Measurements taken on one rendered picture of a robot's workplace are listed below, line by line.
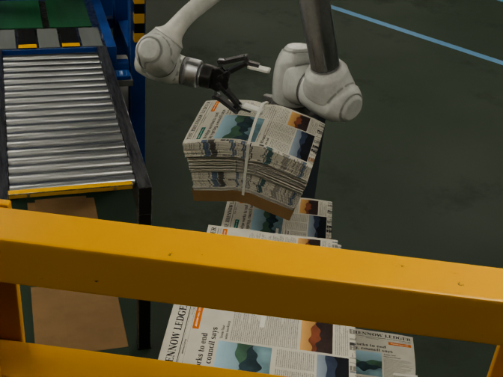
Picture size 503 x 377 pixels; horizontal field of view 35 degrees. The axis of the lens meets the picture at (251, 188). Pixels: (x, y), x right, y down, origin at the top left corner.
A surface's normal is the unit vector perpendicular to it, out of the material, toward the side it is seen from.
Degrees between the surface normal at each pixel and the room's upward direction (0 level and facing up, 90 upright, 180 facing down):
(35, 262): 90
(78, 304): 0
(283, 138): 16
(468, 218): 0
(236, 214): 0
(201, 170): 92
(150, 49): 64
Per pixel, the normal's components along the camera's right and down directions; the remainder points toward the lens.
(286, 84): -0.76, 0.31
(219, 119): -0.09, -0.83
